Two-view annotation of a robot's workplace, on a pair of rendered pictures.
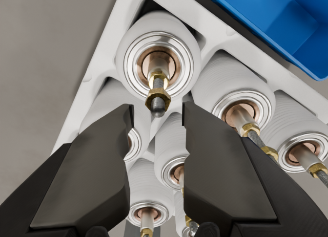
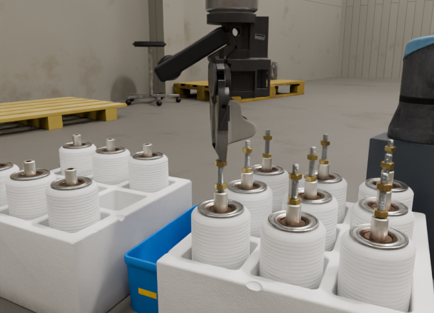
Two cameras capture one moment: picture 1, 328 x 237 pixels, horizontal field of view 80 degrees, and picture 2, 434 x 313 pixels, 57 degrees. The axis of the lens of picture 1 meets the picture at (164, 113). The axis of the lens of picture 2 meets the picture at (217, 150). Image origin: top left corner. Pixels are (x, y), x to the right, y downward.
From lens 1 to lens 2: 0.60 m
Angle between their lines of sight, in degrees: 74
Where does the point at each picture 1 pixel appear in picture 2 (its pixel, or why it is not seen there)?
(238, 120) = (245, 179)
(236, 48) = not seen: hidden behind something
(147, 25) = (194, 214)
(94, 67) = (243, 279)
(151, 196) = (354, 208)
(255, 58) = not seen: hidden behind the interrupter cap
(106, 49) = (224, 272)
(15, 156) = not seen: outside the picture
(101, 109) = (264, 230)
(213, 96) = (236, 196)
